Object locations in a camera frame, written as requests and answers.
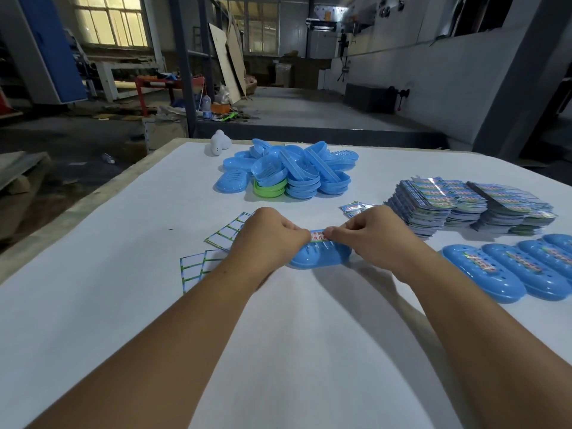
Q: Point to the stacks of colourful sticker sheets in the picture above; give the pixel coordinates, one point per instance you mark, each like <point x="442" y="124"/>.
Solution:
<point x="420" y="207"/>

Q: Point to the grey slanted pillar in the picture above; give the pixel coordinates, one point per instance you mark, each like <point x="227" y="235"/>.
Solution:
<point x="520" y="89"/>

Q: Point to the pale wooden crate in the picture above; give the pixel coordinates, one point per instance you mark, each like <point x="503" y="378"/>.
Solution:
<point x="165" y="134"/>

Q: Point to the pile of blue soap dishes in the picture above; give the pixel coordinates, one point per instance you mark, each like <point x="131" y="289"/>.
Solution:
<point x="304" y="174"/>

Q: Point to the orange box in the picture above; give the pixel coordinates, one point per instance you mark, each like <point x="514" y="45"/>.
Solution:
<point x="220" y="108"/>

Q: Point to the white metal workbench frame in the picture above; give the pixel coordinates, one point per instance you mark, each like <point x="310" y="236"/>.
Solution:
<point x="107" y="79"/>

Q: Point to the person's left forearm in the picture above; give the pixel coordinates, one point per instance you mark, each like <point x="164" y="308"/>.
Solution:
<point x="147" y="361"/>

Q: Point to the wide window with grid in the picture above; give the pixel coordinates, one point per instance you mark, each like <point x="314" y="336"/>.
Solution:
<point x="259" y="31"/>

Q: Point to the glossy sticker sheets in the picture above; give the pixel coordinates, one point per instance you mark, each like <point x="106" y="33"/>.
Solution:
<point x="353" y="209"/>

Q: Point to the wooden pallet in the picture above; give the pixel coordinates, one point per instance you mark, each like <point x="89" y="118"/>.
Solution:
<point x="18" y="169"/>

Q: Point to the blue and white machine cabinet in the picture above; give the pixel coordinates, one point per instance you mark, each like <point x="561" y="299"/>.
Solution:
<point x="51" y="46"/>

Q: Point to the black box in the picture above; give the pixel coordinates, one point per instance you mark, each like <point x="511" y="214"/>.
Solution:
<point x="370" y="99"/>

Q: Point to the brown leaning board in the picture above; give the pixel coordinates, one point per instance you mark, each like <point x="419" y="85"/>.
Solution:
<point x="237" y="60"/>

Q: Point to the clear water bottle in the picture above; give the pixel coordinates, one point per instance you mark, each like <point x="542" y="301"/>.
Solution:
<point x="206" y="107"/>

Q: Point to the wicker basket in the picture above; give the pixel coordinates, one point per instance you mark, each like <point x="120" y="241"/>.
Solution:
<point x="251" y="85"/>

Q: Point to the silver machine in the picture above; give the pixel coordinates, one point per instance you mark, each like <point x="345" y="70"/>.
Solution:
<point x="324" y="42"/>

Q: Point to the person's right forearm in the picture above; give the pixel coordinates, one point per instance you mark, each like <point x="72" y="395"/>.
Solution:
<point x="491" y="352"/>

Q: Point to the fanned backing sheets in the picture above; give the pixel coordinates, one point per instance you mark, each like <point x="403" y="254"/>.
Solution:
<point x="223" y="234"/>

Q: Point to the red metal table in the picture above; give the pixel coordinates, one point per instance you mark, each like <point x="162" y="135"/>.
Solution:
<point x="154" y="81"/>

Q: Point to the plastic bottle on floor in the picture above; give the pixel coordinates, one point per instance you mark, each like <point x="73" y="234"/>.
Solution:
<point x="108" y="159"/>

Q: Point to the thick dark steel post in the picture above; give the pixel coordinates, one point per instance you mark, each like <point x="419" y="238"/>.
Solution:
<point x="183" y="75"/>

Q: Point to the black wall plug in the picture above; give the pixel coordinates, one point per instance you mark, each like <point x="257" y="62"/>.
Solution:
<point x="403" y="94"/>

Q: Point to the green tool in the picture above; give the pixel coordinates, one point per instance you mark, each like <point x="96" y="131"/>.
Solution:
<point x="229" y="116"/>

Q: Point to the thin dark steel post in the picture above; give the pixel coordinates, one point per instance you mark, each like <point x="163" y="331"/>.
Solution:
<point x="206" y="46"/>

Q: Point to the person's right hand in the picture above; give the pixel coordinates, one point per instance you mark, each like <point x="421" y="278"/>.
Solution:
<point x="380" y="241"/>

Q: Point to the large bright window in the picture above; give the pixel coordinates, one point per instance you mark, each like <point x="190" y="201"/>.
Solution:
<point x="109" y="22"/>

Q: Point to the white plastic bag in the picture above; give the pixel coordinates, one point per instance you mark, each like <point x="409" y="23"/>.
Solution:
<point x="223" y="94"/>

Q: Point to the small rectangular sticker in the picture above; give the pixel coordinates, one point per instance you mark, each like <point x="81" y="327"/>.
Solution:
<point x="318" y="236"/>

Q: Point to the person's left hand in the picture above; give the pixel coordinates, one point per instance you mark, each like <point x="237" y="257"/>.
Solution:
<point x="268" y="245"/>

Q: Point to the small white plastic figure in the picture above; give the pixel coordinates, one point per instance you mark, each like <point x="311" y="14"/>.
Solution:
<point x="220" y="142"/>

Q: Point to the pale leaning plywood board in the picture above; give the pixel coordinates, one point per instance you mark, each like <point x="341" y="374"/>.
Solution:
<point x="224" y="64"/>

